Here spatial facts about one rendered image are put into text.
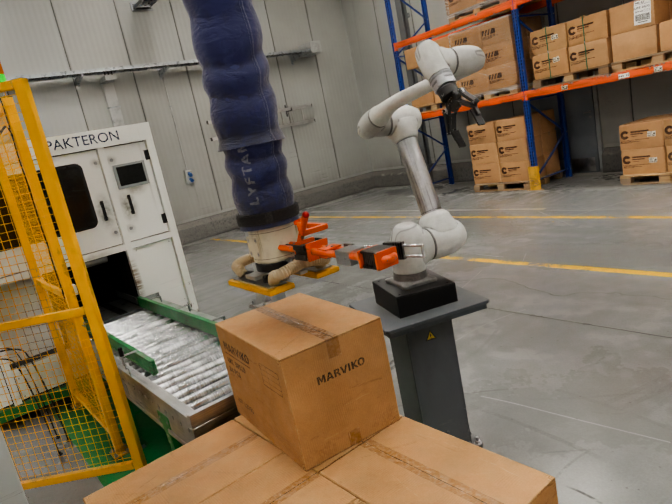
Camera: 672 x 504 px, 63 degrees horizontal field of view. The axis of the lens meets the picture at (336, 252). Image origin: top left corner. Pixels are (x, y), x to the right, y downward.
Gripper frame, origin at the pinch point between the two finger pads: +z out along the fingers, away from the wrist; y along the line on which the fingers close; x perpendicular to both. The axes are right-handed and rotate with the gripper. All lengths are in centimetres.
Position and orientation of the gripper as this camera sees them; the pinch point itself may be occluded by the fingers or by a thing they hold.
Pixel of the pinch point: (470, 133)
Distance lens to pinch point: 208.9
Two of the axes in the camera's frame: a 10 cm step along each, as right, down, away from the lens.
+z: 3.8, 8.8, -2.8
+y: 2.9, -4.0, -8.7
